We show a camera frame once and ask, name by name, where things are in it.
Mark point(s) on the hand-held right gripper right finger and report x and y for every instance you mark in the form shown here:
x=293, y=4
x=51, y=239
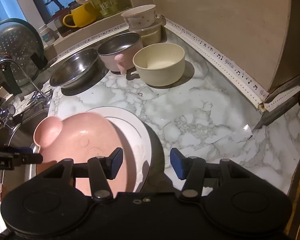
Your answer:
x=177, y=163

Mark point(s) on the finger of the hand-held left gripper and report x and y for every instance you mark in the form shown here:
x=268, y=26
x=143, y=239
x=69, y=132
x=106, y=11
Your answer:
x=12, y=149
x=30, y=158

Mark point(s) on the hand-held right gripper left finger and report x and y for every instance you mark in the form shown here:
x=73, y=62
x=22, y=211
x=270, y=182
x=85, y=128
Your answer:
x=117, y=160

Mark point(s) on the pink eared plate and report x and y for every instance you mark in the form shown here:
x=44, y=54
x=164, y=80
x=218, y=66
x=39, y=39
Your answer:
x=85, y=140

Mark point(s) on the steel sink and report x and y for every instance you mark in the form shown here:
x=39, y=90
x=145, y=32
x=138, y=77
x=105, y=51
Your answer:
x=27, y=127

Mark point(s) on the white round plate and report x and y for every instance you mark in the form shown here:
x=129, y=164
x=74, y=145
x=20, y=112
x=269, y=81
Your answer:
x=135, y=135

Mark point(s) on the chrome faucet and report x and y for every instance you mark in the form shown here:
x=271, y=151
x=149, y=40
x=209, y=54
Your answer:
x=27, y=80

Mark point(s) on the pink steel-lined bowl with feet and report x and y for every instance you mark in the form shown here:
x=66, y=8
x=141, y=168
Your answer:
x=115, y=62

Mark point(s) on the cream bowl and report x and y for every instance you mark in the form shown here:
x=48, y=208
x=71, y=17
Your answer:
x=162, y=65

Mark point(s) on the stainless steel bowl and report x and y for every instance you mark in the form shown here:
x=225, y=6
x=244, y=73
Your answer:
x=72, y=67

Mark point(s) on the green rimmed colander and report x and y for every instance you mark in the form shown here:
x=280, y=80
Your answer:
x=12, y=45

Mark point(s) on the note-printed white edge strip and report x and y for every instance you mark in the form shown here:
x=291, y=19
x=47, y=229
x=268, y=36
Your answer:
x=215, y=55

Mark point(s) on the white jar with blue label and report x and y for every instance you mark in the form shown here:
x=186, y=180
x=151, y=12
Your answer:
x=47, y=36

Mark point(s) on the white floral bowl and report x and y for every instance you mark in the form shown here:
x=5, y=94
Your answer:
x=140, y=17

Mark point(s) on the yellow mug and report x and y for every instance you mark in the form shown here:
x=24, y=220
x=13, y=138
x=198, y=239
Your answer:
x=83, y=15

